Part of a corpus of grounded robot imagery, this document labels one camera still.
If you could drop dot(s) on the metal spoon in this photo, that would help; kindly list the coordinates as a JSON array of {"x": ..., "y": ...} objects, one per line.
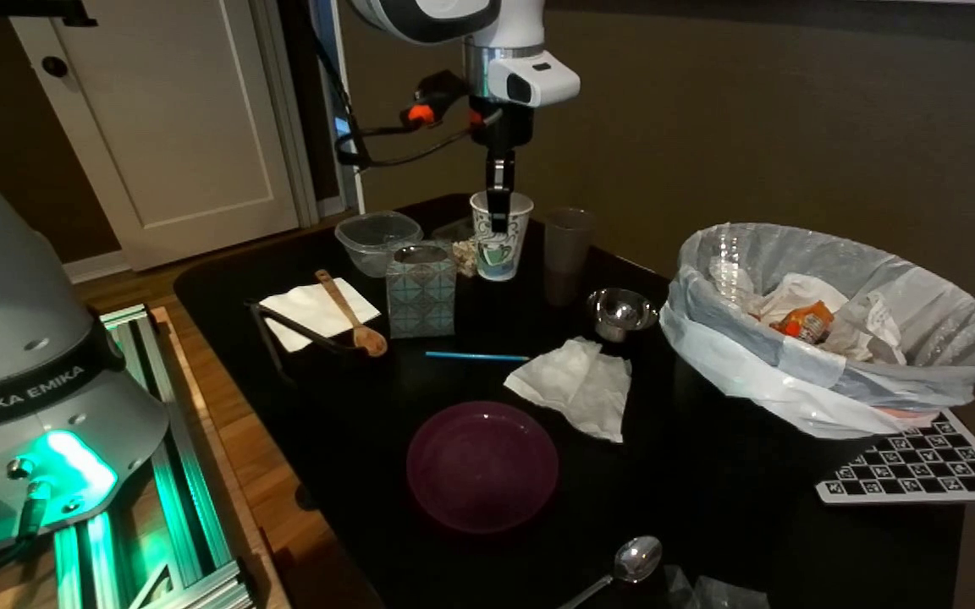
[{"x": 637, "y": 558}]

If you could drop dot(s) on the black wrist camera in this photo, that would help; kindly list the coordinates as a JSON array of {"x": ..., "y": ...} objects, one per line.
[{"x": 444, "y": 88}]

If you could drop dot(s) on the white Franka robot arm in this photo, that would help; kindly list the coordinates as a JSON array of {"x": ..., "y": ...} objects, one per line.
[{"x": 14, "y": 281}]

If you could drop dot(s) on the clear plastic wrapper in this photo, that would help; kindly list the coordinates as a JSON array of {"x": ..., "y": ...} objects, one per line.
[{"x": 724, "y": 593}]

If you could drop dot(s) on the dark translucent tumbler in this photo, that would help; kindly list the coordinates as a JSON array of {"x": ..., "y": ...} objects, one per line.
[{"x": 568, "y": 258}]

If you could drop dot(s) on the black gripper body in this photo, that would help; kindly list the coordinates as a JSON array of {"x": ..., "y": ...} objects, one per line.
[{"x": 506, "y": 128}]

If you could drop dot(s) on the wooden spoon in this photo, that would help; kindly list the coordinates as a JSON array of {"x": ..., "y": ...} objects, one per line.
[{"x": 349, "y": 316}]

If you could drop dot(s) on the dark door knob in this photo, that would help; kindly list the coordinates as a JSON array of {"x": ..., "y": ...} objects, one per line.
[{"x": 55, "y": 65}]

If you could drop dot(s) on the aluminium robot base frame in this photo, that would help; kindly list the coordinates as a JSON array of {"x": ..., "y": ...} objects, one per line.
[{"x": 185, "y": 530}]

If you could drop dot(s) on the white door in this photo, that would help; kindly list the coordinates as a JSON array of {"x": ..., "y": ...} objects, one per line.
[{"x": 195, "y": 124}]

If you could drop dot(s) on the empty clear plastic container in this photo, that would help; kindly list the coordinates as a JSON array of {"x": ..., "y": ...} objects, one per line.
[{"x": 372, "y": 241}]

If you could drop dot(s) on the white patterned paper coffee cup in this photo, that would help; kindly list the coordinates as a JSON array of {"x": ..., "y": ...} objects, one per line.
[{"x": 501, "y": 256}]

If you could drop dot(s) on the purple plate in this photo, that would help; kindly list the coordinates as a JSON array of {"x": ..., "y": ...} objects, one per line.
[{"x": 482, "y": 468}]

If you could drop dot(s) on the flat white paper napkin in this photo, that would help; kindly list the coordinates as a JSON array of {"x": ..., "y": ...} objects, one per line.
[{"x": 307, "y": 304}]

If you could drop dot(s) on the crumpled white tissue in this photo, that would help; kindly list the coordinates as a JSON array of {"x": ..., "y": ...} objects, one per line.
[{"x": 576, "y": 382}]

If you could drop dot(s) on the black white checkerboard card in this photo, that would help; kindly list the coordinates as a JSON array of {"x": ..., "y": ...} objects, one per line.
[{"x": 922, "y": 468}]

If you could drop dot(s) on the black tongs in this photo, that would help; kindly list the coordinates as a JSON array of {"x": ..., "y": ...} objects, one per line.
[{"x": 296, "y": 325}]

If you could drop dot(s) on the blue straw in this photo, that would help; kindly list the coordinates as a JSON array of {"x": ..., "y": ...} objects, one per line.
[{"x": 476, "y": 357}]

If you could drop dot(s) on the white lined trash bin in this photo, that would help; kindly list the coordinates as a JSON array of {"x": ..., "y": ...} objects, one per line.
[{"x": 760, "y": 391}]

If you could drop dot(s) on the white crumpled paper trash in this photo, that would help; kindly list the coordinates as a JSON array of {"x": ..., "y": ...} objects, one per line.
[{"x": 861, "y": 325}]

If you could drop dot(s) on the wooden base board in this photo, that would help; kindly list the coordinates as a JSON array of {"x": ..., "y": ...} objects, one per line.
[{"x": 226, "y": 451}]

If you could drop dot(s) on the small metal bowl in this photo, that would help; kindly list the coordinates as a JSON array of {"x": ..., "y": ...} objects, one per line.
[{"x": 619, "y": 308}]

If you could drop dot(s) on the clear container with cereal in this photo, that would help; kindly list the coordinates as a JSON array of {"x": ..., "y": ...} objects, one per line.
[{"x": 458, "y": 258}]

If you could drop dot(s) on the orange wrapper trash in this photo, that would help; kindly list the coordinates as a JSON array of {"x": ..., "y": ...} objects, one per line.
[{"x": 799, "y": 325}]

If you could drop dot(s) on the teal patterned tissue box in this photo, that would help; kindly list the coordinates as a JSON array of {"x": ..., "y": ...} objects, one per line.
[{"x": 419, "y": 294}]

